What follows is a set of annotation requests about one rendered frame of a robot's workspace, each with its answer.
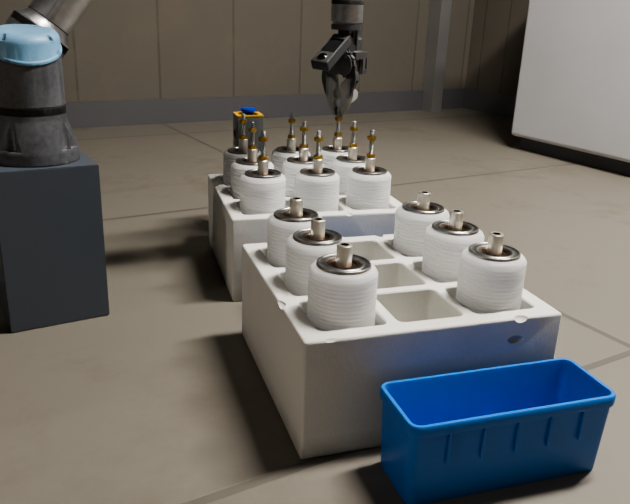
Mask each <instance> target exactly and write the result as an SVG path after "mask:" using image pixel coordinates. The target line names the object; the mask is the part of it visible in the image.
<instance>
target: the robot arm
mask: <svg viewBox="0 0 630 504"><path fill-rule="evenodd" d="M92 1H93V0H32V1H31V3H30V4H29V6H28V7H26V8H19V9H15V10H14V11H13V13H12V14H11V16H10V17H9V18H8V20H7V21H6V22H5V24H4V25H0V165H1V166H7V167H19V168H36V167H50V166H58V165H64V164H69V163H72V162H75V161H77V160H79V159H80V148H79V144H78V142H77V140H76V137H75V135H74V133H73V130H72V128H71V125H70V123H69V121H68V118H67V113H66V101H65V90H64V78H63V67H62V59H63V57H64V56H65V54H66V53H67V51H68V50H69V43H68V35H69V34H70V32H71V31H72V29H73V28H74V27H75V25H76V24H77V22H78V21H79V19H80V18H81V17H82V15H83V14H84V12H85V11H86V9H87V8H88V6H89V5H90V4H91V2H92ZM363 3H364V0H331V4H332V6H331V21H332V22H333V24H331V29H334V30H338V34H333V35H332V37H331V38H330V39H329V40H328V41H327V42H326V43H325V45H324V46H323V47H322V48H321V49H320V50H319V51H318V53H317V54H316V55H315V56H314V57H313V58H312V59H311V65H312V68H313V69H317V70H322V84H323V88H324V92H325V94H326V97H327V101H328V103H329V106H330V108H331V110H332V112H333V114H334V115H335V116H337V110H338V107H337V100H339V99H340V98H341V99H340V100H341V106H340V108H339V110H340V113H341V116H344V115H345V114H346V113H347V111H348V109H349V107H350V105H351V103H352V102H354V101H355V100H356V99H357V98H358V91H357V90H356V89H355V87H356V85H357V83H358V78H359V75H360V74H367V60H368V52H363V51H362V40H363V26H361V25H360V23H362V22H363V6H364V5H363ZM345 4H349V5H345ZM364 58H366V64H365V69H363V63H364ZM337 75H342V77H343V78H346V79H345V80H344V81H343V82H341V85H340V87H339V78H338V76H337Z"/></svg>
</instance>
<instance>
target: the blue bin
mask: <svg viewBox="0 0 630 504"><path fill-rule="evenodd" d="M380 398H381V400H382V433H381V466H382V468H383V470H384V471H385V473H386V474H387V476H388V478H389V479H390V481H391V482H392V484H393V485H394V487H395V489H396V490H397V492H398V493H399V495H400V497H401V498H402V500H403V501H404V502H405V503H406V504H427V503H432V502H437V501H442V500H447V499H452V498H457V497H462V496H467V495H472V494H477V493H482V492H487V491H492V490H497V489H502V488H507V487H512V486H517V485H522V484H527V483H532V482H537V481H542V480H547V479H552V478H557V477H562V476H567V475H572V474H578V473H583V472H588V471H591V470H592V469H593V467H594V463H595V459H596V456H597V452H598V449H599V445H600V442H601V438H602V434H603V431H604V427H605V424H606V420H607V417H608V413H609V409H610V407H612V406H613V405H614V403H615V399H616V394H615V392H614V391H613V390H612V389H611V388H609V387H608V386H606V385H605V384H604V383H602V382H601V381H600V380H598V379H597V378H596V377H594V376H593V375H592V374H590V373H589V372H588V371H586V370H585V369H584V368H582V367H581V366H580V365H578V364H577V363H576V362H574V361H572V360H570V359H566V358H556V359H549V360H542V361H534V362H527V363H520V364H513V365H505V366H498V367H491V368H484V369H476V370H469V371H462V372H455V373H447V374H440V375H433V376H426V377H418V378H411V379H404V380H396V381H389V382H385V383H384V384H382V385H381V387H380Z"/></svg>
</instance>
